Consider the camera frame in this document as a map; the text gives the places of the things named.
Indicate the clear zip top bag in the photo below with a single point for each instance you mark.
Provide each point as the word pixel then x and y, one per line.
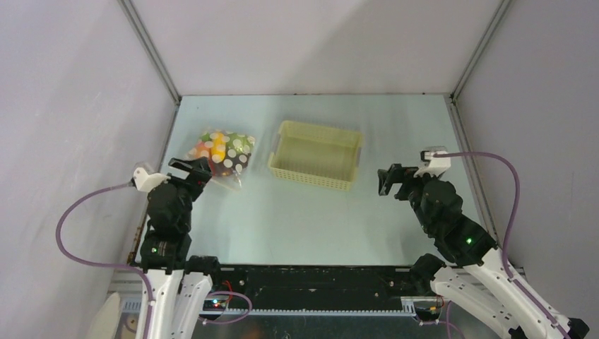
pixel 229 172

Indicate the orange peach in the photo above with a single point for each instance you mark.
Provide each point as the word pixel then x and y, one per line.
pixel 201 150

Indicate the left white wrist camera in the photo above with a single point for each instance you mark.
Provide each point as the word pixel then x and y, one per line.
pixel 145 178

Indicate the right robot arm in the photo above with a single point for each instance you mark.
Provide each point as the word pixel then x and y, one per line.
pixel 469 270

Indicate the green cabbage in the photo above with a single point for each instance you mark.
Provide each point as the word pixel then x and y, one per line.
pixel 239 144

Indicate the small circuit board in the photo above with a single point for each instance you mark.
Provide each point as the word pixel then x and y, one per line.
pixel 215 305

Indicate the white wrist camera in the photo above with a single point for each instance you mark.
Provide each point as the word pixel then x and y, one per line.
pixel 145 178
pixel 432 162

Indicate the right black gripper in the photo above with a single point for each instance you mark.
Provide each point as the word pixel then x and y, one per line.
pixel 402 179

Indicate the cream perforated plastic basket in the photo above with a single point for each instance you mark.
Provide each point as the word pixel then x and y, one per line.
pixel 315 154

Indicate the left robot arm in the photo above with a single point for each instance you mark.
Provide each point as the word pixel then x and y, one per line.
pixel 175 285

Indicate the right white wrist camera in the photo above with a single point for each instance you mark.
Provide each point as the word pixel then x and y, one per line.
pixel 432 162

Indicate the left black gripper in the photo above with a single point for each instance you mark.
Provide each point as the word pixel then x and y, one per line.
pixel 200 172

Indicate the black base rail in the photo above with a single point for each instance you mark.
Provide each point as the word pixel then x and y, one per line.
pixel 323 289

